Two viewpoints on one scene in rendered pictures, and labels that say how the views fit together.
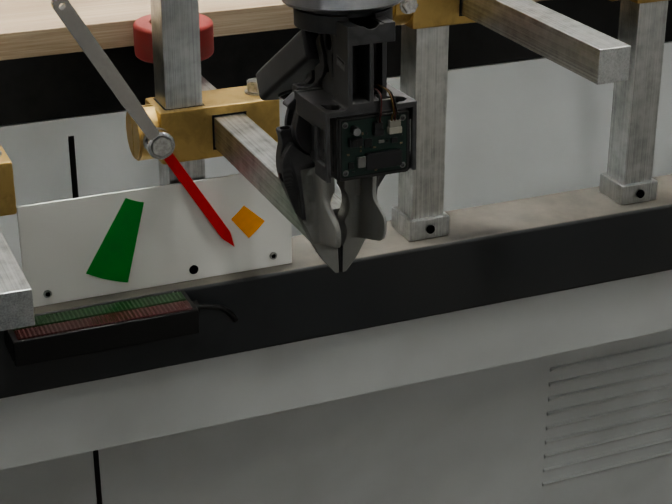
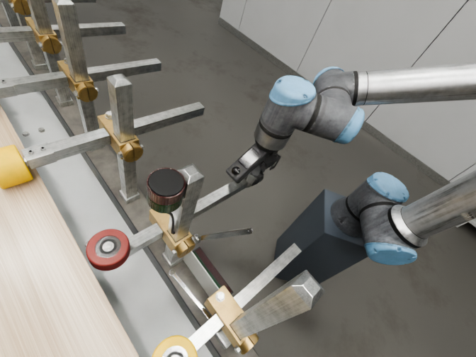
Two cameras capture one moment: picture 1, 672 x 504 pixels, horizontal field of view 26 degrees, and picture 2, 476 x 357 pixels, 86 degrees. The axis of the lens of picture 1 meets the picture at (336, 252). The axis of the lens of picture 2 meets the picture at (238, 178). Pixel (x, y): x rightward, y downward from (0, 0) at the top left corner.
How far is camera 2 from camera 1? 1.45 m
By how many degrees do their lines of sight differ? 93
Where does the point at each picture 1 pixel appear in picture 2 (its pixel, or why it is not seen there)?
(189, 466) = not seen: hidden behind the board
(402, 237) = (136, 200)
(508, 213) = (112, 173)
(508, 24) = (161, 125)
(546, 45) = (181, 118)
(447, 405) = not seen: hidden behind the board
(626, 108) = (95, 125)
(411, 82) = (133, 167)
